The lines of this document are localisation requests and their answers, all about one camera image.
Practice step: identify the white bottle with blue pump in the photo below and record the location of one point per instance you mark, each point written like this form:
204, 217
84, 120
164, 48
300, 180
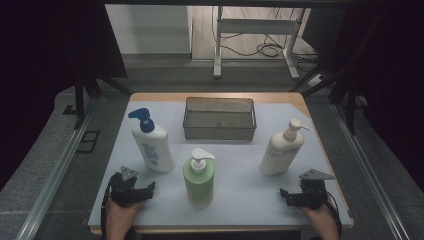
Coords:
153, 146

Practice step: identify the black metal stand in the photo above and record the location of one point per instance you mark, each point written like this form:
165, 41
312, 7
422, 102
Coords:
79, 100
350, 110

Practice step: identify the green bottle with white pump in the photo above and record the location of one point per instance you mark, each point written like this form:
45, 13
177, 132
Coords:
199, 186

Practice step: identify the aluminium rail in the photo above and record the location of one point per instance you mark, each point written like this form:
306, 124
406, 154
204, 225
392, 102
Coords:
370, 173
50, 186

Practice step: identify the white cabinet panel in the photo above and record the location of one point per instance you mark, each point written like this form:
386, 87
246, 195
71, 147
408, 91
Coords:
150, 30

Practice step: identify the person's right hand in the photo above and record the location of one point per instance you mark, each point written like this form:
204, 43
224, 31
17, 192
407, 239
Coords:
320, 216

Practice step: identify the pale blue table mat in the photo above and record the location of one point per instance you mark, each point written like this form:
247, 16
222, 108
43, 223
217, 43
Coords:
240, 186

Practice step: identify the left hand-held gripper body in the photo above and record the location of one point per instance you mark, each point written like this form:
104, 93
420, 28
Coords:
122, 191

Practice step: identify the dark curtain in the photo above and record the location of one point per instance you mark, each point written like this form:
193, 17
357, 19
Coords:
393, 83
40, 66

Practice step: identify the metal mesh basket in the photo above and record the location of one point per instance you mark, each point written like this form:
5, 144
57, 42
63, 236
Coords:
216, 133

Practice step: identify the cream pump bottle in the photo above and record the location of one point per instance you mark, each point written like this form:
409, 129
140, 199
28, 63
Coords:
280, 153

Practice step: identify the white metal desk frame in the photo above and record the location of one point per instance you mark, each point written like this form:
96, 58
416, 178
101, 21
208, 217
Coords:
256, 26

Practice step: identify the person's left hand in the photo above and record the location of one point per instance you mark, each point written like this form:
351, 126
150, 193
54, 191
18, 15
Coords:
121, 215

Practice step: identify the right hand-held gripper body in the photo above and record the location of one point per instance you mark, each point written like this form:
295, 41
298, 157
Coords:
311, 195

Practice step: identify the wooden table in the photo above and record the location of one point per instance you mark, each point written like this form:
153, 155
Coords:
273, 97

